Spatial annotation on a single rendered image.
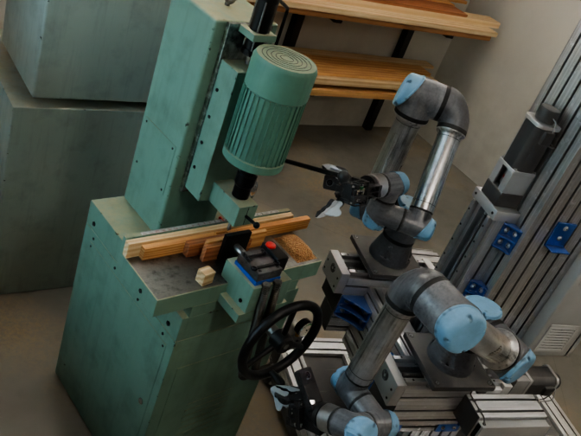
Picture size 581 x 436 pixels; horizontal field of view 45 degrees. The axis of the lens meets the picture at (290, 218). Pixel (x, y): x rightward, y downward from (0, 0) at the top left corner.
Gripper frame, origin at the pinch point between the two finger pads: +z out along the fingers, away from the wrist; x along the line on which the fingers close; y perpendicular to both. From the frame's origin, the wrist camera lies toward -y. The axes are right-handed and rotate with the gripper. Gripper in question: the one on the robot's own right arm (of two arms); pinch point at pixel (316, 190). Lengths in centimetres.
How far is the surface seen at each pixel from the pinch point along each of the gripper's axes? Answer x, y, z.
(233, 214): 9.7, -16.3, 15.6
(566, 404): 125, 10, -187
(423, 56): -22, -209, -316
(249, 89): -26.9, -8.0, 21.1
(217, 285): 27.2, -8.9, 25.1
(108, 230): 24, -54, 34
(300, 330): 51, -10, -12
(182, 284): 26.2, -12.2, 34.4
